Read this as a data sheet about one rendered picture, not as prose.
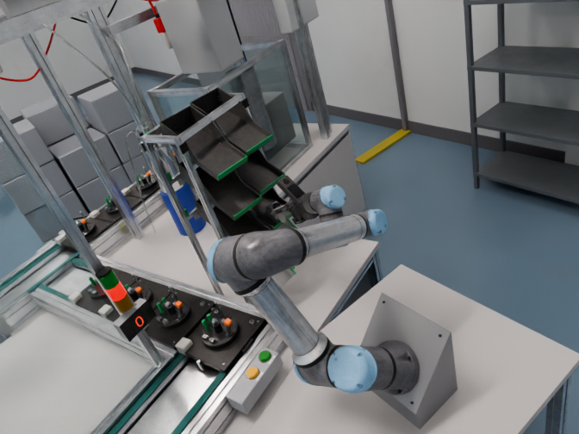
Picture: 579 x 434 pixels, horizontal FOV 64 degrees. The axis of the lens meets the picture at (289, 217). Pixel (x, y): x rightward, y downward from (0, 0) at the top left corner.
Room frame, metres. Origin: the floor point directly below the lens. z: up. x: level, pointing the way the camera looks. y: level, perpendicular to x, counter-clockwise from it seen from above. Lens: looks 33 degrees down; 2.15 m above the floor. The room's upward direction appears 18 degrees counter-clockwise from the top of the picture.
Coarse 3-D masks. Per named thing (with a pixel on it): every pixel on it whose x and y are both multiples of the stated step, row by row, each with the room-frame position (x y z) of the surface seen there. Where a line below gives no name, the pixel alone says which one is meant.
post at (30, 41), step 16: (32, 48) 2.28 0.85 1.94; (48, 64) 2.31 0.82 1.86; (48, 80) 2.29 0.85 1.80; (64, 96) 2.31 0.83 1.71; (64, 112) 2.30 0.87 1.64; (80, 128) 2.29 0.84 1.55; (96, 160) 2.29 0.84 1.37; (112, 176) 2.31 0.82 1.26; (112, 192) 2.28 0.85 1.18; (128, 208) 2.31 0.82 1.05; (128, 224) 2.30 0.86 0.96
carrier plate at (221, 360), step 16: (208, 320) 1.33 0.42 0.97; (240, 320) 1.27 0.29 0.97; (256, 320) 1.25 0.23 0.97; (192, 336) 1.28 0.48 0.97; (240, 336) 1.20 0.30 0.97; (192, 352) 1.20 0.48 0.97; (208, 352) 1.17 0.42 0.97; (224, 352) 1.15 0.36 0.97; (240, 352) 1.13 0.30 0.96; (224, 368) 1.08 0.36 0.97
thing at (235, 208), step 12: (180, 168) 1.52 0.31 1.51; (204, 180) 1.52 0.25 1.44; (216, 180) 1.52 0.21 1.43; (228, 180) 1.51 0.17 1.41; (240, 180) 1.48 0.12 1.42; (216, 192) 1.46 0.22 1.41; (228, 192) 1.46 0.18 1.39; (240, 192) 1.46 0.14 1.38; (252, 192) 1.44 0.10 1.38; (216, 204) 1.40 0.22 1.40; (228, 204) 1.41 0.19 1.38; (240, 204) 1.40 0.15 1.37; (252, 204) 1.38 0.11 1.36; (240, 216) 1.36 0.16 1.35
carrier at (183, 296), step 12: (168, 300) 1.53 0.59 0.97; (180, 300) 1.48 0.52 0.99; (192, 300) 1.48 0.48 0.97; (204, 300) 1.45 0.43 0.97; (156, 312) 1.48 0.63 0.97; (168, 312) 1.41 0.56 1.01; (192, 312) 1.41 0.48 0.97; (204, 312) 1.38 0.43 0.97; (156, 324) 1.41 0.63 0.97; (168, 324) 1.36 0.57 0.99; (180, 324) 1.35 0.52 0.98; (192, 324) 1.34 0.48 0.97; (156, 336) 1.34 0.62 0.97; (168, 336) 1.32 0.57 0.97; (180, 336) 1.30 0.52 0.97
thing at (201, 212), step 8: (200, 208) 1.51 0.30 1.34; (216, 208) 1.56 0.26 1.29; (200, 216) 1.53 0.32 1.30; (216, 216) 1.52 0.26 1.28; (224, 216) 1.52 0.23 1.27; (248, 216) 1.51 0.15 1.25; (224, 224) 1.48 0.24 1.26; (232, 224) 1.48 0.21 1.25; (240, 224) 1.48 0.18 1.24; (248, 224) 1.47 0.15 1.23; (256, 224) 1.47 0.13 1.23; (264, 224) 1.45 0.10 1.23; (224, 232) 1.42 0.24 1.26; (232, 232) 1.44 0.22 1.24; (240, 232) 1.44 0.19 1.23
